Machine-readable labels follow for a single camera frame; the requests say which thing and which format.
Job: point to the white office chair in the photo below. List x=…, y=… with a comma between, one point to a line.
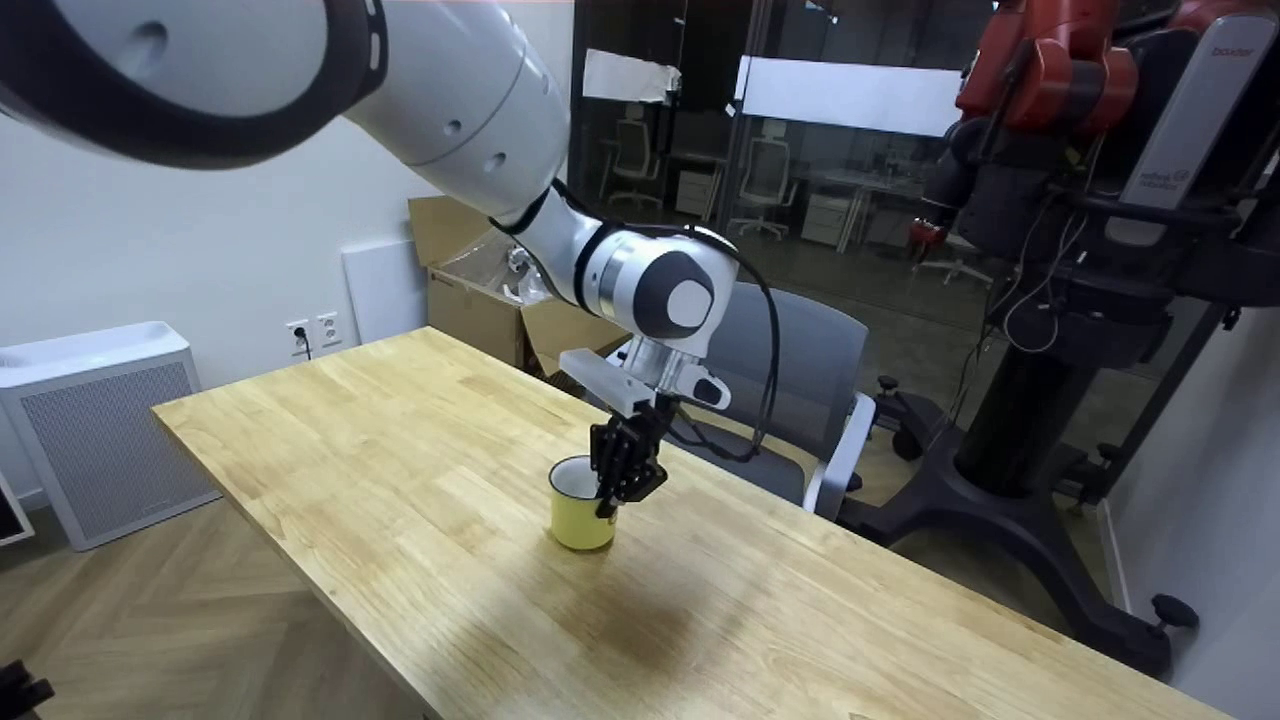
x=765, y=185
x=632, y=150

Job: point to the white drawer cabinet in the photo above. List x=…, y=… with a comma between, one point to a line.
x=825, y=218
x=697, y=193

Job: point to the yellow mug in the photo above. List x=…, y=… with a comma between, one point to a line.
x=580, y=520

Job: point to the clear plastic wrap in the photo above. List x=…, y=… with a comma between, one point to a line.
x=490, y=265

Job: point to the white board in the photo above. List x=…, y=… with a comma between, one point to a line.
x=385, y=290

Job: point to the red and black robot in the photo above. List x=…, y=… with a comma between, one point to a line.
x=1040, y=300

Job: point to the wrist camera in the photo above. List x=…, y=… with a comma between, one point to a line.
x=603, y=380

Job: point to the grey office chair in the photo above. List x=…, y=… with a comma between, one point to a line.
x=800, y=370

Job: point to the white air purifier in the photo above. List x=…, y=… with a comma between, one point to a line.
x=100, y=440

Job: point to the framed dark panel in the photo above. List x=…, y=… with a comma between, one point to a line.
x=10, y=515

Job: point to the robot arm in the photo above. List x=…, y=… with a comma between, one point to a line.
x=450, y=90

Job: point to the open cardboard box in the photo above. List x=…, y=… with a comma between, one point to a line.
x=480, y=315

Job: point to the wall socket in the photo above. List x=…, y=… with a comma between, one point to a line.
x=328, y=329
x=299, y=337

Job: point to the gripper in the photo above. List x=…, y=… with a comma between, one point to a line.
x=628, y=435

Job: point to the black device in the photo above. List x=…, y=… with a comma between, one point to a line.
x=20, y=690

